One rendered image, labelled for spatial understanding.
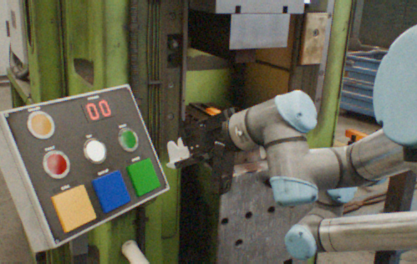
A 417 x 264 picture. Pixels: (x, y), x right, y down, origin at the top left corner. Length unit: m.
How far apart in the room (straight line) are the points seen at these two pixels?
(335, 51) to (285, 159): 1.01
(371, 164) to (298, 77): 0.91
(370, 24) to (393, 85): 9.89
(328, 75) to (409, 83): 1.31
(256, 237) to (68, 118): 0.76
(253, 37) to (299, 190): 0.66
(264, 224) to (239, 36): 0.60
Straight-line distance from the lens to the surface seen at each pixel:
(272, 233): 1.56
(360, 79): 5.28
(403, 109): 0.47
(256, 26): 1.34
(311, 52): 1.65
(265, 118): 0.82
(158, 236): 1.58
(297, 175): 0.79
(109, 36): 1.30
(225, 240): 1.45
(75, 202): 0.98
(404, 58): 0.48
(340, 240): 1.08
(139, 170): 1.09
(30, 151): 0.97
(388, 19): 10.15
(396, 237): 1.03
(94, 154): 1.03
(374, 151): 0.78
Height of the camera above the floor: 1.47
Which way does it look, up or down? 19 degrees down
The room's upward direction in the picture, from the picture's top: 3 degrees clockwise
